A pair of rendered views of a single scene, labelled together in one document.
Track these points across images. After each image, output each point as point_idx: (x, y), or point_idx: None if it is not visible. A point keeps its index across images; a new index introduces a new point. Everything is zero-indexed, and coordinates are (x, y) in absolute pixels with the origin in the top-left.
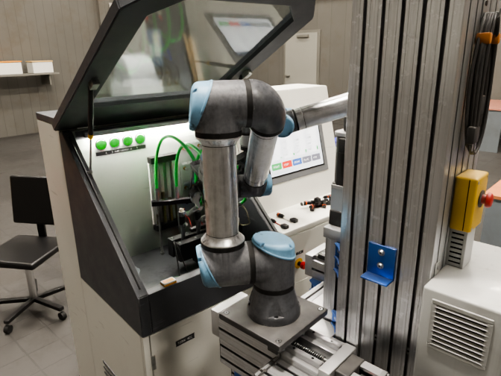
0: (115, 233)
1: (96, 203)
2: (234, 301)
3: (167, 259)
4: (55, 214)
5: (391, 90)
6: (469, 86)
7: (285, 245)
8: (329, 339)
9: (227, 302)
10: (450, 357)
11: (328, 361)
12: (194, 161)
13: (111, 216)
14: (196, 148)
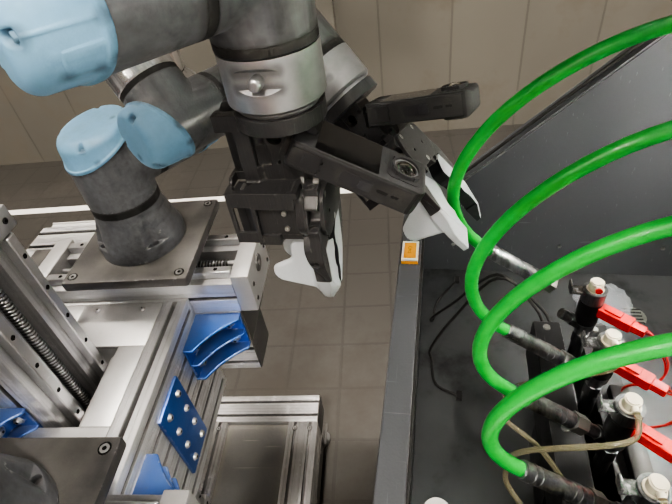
0: (510, 141)
1: (585, 80)
2: (238, 254)
3: (651, 410)
4: None
5: None
6: None
7: (63, 127)
8: (63, 277)
9: (248, 247)
10: None
11: (61, 251)
12: (465, 82)
13: (550, 118)
14: (662, 123)
